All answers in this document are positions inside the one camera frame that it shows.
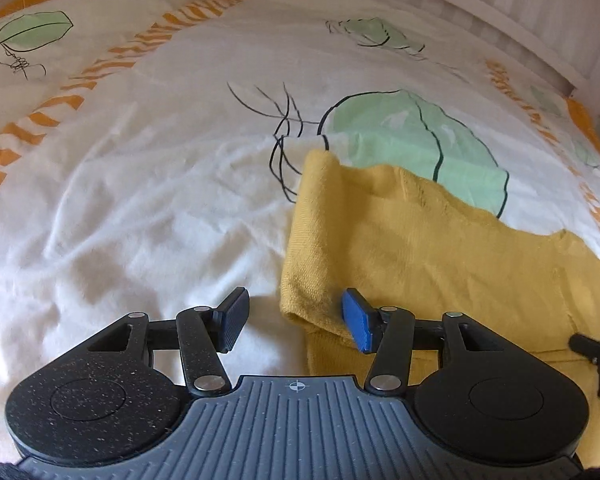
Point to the mustard yellow knit sweater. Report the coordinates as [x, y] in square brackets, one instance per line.
[405, 241]

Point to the white leaf-print duvet cover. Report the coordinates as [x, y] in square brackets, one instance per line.
[104, 209]

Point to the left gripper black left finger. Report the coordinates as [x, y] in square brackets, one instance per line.
[203, 333]

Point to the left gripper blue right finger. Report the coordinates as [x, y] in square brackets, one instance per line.
[387, 333]

